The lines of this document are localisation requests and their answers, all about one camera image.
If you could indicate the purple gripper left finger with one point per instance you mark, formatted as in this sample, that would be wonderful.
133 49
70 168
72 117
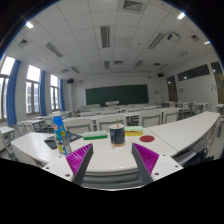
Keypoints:
78 162

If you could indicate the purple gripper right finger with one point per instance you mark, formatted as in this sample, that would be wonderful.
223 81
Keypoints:
146 160

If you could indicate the blue labelled water bottle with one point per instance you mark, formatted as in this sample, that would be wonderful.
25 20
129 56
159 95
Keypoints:
61 137

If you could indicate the red round coaster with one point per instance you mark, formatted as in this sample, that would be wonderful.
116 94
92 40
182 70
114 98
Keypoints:
147 138

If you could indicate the green yellow sponge block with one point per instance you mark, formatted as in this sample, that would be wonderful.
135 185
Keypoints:
133 130

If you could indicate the dark blue mug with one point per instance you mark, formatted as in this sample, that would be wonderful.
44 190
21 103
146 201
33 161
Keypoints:
117 134

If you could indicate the white chair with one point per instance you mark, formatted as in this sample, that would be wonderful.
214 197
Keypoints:
150 118
104 122
78 126
170 115

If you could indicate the white chair left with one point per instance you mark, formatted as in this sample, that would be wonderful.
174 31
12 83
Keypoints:
78 126

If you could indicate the white chair centre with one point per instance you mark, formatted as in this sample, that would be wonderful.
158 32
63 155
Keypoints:
104 122

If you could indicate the white chair far right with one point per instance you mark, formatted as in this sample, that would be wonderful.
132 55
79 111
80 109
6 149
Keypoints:
170 115

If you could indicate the white lectern desk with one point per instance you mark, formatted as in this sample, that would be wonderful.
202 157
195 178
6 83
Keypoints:
112 103

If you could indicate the green chalkboard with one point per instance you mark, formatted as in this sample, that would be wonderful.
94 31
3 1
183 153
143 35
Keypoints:
127 94

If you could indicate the brown wooden door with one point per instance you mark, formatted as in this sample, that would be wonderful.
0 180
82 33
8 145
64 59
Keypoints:
172 90

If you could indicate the blue curtain far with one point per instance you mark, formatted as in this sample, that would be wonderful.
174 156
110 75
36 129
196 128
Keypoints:
62 105

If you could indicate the blue curtain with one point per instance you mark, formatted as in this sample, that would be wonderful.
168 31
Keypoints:
42 93
62 105
11 89

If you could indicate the blue curtain middle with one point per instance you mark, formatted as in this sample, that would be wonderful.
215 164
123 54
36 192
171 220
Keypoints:
42 93

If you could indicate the blue curtain left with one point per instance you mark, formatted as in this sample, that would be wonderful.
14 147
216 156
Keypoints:
11 89

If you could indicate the ceiling projector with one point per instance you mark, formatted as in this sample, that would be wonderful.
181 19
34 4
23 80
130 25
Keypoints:
174 36

